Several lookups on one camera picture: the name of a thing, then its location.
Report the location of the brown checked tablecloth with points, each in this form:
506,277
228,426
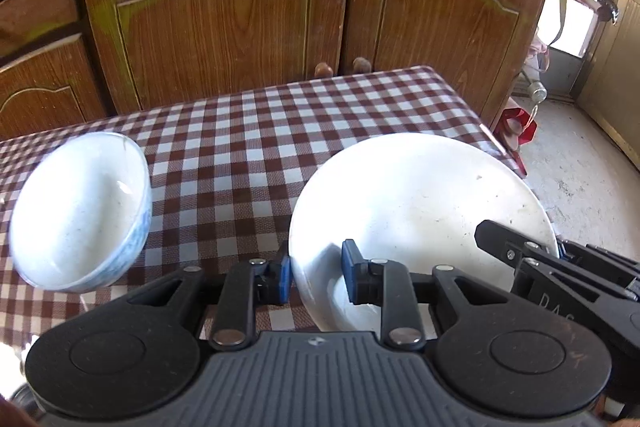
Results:
225,147

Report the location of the red bag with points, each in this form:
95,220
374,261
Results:
520,132

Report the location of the wooden two-door cabinet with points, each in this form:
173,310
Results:
225,7

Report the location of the round metal utensil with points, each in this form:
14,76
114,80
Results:
538,91

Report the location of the blue patterned white bowl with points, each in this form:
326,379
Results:
75,217

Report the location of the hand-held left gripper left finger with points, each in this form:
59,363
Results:
284,279

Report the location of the wooden cabinet with drawers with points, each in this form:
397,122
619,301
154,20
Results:
40,82

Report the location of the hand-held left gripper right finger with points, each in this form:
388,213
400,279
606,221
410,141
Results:
348,272

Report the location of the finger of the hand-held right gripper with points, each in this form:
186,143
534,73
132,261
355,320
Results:
562,250
500,237

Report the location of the wide wooden drawer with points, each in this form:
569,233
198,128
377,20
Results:
35,12

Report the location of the pink fabric bundle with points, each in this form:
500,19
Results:
537,52

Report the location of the brown door leaf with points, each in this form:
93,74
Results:
620,82

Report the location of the wooden cabinet door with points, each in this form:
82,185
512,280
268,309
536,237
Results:
45,92
215,17
440,22

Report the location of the plain white bowl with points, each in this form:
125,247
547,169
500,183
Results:
425,207

